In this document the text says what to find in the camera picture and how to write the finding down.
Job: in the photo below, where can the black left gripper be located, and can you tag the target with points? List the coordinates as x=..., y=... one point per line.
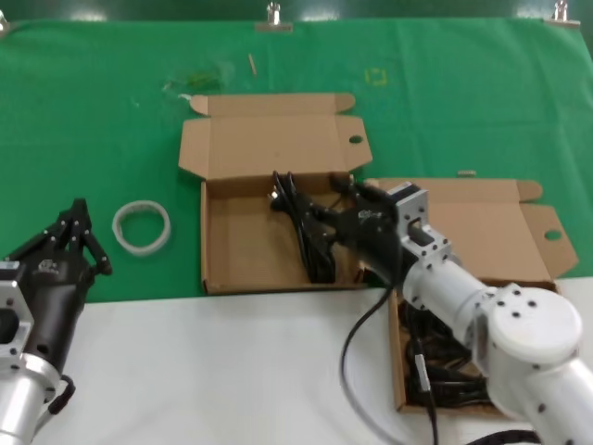
x=51, y=301

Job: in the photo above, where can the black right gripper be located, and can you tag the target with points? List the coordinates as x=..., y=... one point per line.
x=370, y=232

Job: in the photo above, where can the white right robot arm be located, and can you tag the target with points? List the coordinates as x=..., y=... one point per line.
x=533, y=334

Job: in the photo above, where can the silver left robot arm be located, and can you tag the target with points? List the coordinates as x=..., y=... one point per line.
x=23, y=398

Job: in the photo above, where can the open cardboard mailer box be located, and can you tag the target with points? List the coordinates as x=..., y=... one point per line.
x=278, y=134
x=486, y=222

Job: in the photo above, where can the clear tape roll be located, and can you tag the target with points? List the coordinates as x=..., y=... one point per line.
x=139, y=205

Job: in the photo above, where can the green table cloth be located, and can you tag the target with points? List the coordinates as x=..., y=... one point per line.
x=92, y=139

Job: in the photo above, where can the small flat wooden piece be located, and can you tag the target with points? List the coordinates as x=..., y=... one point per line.
x=465, y=172

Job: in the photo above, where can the thin wooden stick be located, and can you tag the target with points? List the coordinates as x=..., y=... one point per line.
x=252, y=64

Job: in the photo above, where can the metal binder clip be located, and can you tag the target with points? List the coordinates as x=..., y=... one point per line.
x=273, y=26
x=560, y=21

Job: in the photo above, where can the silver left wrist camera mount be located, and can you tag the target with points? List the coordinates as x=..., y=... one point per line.
x=11, y=301

